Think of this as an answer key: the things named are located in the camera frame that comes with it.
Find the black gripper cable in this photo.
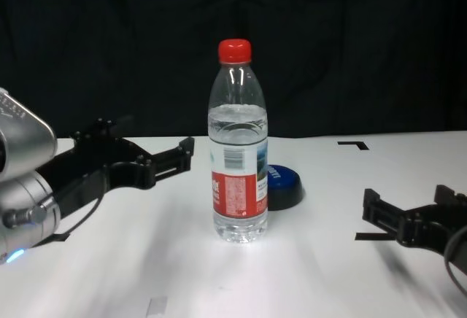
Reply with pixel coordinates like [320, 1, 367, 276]
[443, 225, 467, 293]
[54, 186, 107, 241]

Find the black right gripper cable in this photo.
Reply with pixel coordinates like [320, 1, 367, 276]
[443, 225, 467, 293]

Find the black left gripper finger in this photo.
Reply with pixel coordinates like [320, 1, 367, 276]
[71, 117, 117, 148]
[135, 136, 196, 190]

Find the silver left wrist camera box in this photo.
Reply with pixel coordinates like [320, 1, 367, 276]
[0, 88, 58, 180]

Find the clear water bottle red cap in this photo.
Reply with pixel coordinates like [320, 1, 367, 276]
[207, 39, 270, 245]

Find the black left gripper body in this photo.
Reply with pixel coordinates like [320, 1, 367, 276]
[35, 136, 143, 221]

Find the black curtain backdrop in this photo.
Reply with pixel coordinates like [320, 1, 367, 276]
[0, 0, 467, 140]

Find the blue round lid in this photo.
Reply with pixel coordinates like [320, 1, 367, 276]
[267, 163, 305, 212]

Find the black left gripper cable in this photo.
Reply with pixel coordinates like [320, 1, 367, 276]
[54, 186, 107, 241]

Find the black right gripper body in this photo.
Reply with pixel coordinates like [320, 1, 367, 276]
[412, 203, 467, 271]

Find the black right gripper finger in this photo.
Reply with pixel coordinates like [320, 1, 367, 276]
[433, 184, 467, 209]
[361, 187, 417, 249]

